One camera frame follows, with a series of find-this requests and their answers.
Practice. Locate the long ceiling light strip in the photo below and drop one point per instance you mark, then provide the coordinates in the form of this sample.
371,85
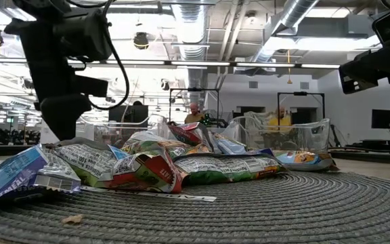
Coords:
198,63

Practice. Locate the small brown crumb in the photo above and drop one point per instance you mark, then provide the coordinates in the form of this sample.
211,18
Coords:
73,219

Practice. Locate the clear plastic bin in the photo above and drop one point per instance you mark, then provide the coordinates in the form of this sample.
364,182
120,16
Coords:
317,135
113,130

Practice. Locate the blue red-ended granola bar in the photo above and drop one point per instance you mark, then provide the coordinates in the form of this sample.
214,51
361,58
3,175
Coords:
188,133

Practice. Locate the black rig frame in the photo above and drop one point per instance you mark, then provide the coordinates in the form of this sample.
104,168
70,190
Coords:
195,89
300,93

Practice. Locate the black wall monitor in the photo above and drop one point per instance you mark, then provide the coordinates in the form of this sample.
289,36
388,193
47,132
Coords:
383,118

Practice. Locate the person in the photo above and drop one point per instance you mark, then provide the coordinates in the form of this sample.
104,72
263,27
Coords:
194,117
280,120

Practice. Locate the red orange granola bar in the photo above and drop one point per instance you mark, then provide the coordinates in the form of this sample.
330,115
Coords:
154,176

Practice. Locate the orange green granola bar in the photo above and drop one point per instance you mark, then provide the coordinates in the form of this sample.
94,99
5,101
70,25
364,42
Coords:
303,159
222,169

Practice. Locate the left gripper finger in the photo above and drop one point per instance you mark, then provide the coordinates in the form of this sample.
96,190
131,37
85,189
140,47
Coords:
95,88

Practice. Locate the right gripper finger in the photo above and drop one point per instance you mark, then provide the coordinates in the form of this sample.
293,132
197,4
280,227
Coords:
364,78

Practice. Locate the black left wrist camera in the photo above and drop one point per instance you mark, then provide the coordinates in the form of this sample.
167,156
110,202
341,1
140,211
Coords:
83,34

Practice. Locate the round grey woven placemat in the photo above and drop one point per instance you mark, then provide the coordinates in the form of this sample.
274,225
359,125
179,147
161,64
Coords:
249,210

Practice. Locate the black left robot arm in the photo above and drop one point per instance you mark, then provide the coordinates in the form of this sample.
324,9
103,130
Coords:
42,10

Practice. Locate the white-backed granola bar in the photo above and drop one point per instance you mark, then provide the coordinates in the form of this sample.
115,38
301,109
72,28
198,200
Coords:
86,162

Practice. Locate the silver ventilation duct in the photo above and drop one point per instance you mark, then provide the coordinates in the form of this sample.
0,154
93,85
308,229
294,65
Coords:
296,10
191,34

